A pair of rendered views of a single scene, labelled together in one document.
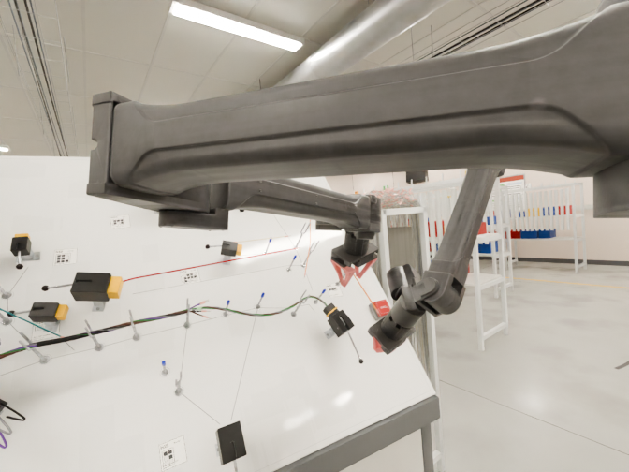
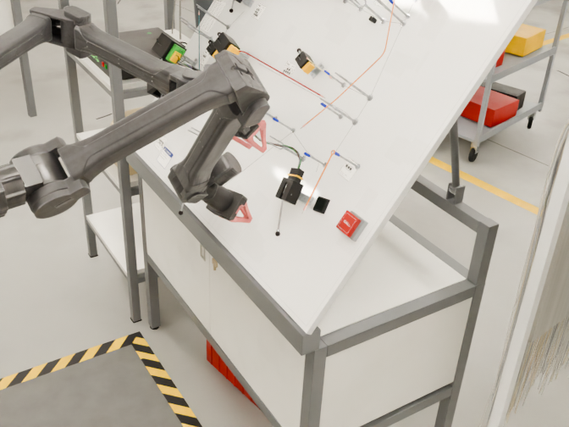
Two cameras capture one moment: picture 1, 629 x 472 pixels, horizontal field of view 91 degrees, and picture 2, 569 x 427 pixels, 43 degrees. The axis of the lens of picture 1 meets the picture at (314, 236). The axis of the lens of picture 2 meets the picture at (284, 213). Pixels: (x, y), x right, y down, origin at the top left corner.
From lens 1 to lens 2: 189 cm
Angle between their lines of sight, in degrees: 84
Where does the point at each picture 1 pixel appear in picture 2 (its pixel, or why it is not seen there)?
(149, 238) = (297, 19)
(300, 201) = (108, 58)
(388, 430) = (262, 300)
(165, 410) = not seen: hidden behind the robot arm
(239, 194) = (78, 45)
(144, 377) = not seen: hidden behind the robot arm
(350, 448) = (240, 274)
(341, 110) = not seen: outside the picture
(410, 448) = (294, 353)
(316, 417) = (245, 235)
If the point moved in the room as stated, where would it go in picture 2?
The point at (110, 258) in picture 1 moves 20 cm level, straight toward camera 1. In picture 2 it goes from (271, 25) to (218, 36)
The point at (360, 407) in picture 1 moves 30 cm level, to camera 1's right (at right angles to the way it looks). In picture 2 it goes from (263, 265) to (269, 341)
